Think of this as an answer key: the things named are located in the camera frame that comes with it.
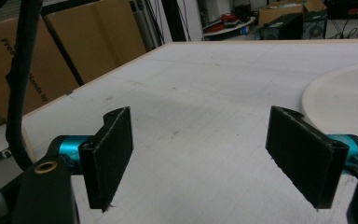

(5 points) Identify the thick black cable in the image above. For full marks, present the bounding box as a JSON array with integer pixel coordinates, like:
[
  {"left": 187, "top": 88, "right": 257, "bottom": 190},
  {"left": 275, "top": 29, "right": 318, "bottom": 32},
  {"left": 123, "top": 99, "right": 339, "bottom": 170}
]
[{"left": 5, "top": 0, "right": 45, "bottom": 172}]

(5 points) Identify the open cardboard box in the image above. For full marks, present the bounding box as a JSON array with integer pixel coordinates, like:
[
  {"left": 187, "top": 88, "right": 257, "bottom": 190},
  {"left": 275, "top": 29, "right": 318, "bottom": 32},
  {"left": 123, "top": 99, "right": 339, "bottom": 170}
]
[{"left": 257, "top": 0, "right": 328, "bottom": 28}]

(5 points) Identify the black metal bar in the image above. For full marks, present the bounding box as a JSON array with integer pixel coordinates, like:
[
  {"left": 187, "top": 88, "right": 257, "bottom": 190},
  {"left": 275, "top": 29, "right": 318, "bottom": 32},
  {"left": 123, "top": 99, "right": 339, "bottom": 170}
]
[{"left": 41, "top": 13, "right": 86, "bottom": 87}]

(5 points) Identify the white stand with round base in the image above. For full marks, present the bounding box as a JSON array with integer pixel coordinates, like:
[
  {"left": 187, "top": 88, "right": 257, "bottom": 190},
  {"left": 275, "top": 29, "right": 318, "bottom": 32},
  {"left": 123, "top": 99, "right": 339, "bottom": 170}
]
[{"left": 301, "top": 60, "right": 358, "bottom": 147}]

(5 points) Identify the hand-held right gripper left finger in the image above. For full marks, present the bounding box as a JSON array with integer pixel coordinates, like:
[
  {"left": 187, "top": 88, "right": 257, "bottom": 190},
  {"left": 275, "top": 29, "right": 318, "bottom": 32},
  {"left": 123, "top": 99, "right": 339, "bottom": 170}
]
[{"left": 78, "top": 106, "right": 134, "bottom": 213}]

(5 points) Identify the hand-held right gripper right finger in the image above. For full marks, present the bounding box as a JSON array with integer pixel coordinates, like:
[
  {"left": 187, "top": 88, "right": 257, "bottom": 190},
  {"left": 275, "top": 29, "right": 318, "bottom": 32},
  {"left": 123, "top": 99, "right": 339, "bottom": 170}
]
[{"left": 265, "top": 105, "right": 350, "bottom": 209}]

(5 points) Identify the red tool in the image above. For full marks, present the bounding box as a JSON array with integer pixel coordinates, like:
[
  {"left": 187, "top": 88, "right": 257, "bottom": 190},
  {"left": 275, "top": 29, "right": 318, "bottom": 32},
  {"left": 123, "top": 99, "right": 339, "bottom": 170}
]
[{"left": 204, "top": 12, "right": 241, "bottom": 34}]

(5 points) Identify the plain brown cardboard panel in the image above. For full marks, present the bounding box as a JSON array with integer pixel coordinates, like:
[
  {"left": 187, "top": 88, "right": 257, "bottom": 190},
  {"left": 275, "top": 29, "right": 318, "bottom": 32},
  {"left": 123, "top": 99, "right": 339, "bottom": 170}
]
[{"left": 45, "top": 0, "right": 147, "bottom": 85}]

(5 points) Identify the black equipment box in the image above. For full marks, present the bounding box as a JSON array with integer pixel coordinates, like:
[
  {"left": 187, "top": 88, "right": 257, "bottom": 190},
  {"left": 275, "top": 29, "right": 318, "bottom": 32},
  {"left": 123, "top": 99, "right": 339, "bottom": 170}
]
[{"left": 259, "top": 12, "right": 304, "bottom": 41}]

